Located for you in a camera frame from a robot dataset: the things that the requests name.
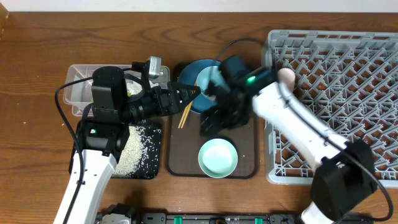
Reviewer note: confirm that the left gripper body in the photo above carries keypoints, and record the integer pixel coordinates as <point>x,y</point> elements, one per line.
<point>150,106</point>

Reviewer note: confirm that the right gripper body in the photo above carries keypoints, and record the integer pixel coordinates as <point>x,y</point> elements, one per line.
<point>234,117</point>

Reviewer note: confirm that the dark blue plate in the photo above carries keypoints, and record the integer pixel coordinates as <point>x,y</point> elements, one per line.
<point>189,76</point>

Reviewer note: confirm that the white tissue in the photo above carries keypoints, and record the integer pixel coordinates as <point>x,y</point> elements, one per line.
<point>133,88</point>

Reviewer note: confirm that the light blue bowl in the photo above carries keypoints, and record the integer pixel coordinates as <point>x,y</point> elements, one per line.
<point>205,76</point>

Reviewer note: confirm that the mint green bowl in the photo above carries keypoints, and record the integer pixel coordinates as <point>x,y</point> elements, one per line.
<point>218,158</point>

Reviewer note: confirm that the pink cup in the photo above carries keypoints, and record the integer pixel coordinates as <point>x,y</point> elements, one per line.
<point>287,76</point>

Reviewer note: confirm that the pile of white rice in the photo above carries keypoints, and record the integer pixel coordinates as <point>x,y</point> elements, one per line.
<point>141,156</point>

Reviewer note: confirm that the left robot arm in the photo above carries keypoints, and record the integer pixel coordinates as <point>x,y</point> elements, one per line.
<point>121,97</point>

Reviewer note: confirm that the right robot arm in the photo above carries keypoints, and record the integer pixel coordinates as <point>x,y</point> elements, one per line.
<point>343,171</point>

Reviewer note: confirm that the grey dishwasher rack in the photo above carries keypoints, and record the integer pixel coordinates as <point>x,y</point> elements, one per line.
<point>349,81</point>

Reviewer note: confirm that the brown serving tray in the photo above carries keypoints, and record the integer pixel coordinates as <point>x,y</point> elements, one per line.
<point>181,154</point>

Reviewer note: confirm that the black tray bin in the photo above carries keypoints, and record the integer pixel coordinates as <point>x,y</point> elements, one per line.
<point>108,139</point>

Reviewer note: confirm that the clear plastic bin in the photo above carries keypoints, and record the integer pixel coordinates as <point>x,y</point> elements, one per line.
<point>80,95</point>

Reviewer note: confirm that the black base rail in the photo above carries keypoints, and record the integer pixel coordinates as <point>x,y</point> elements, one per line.
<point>162,218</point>

